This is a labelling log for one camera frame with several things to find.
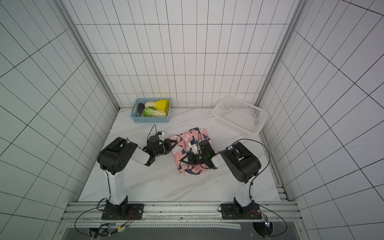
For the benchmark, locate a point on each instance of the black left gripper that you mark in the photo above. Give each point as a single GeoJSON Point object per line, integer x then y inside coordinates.
{"type": "Point", "coordinates": [168, 143]}

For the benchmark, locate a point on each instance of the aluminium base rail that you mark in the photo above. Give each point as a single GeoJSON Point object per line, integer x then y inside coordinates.
{"type": "Point", "coordinates": [176, 214]}

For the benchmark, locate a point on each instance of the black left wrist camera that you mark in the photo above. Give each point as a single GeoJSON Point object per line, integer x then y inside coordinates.
{"type": "Point", "coordinates": [156, 139]}

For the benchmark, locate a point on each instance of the purple toy eggplant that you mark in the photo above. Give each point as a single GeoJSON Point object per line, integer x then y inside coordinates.
{"type": "Point", "coordinates": [141, 108]}

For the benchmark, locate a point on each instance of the light blue perforated basket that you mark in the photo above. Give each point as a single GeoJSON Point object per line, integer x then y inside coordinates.
{"type": "Point", "coordinates": [136, 119]}

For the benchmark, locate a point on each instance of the pink shark print shorts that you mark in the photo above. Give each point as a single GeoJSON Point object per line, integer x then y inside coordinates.
{"type": "Point", "coordinates": [181, 150]}

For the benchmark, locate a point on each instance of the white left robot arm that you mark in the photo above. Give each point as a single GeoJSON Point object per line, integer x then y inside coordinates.
{"type": "Point", "coordinates": [113, 160]}

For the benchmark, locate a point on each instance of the green toy lettuce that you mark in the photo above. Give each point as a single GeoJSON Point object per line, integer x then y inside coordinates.
{"type": "Point", "coordinates": [153, 112]}

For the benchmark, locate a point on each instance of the white perforated basket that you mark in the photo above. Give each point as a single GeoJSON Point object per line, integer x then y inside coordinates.
{"type": "Point", "coordinates": [240, 116]}

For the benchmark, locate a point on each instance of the yellow toy cabbage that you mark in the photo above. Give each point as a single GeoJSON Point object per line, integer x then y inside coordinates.
{"type": "Point", "coordinates": [163, 105]}

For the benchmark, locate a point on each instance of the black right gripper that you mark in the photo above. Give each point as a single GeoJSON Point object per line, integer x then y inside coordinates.
{"type": "Point", "coordinates": [192, 157]}

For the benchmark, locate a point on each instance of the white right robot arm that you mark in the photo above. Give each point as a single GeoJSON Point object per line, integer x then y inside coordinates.
{"type": "Point", "coordinates": [244, 166]}

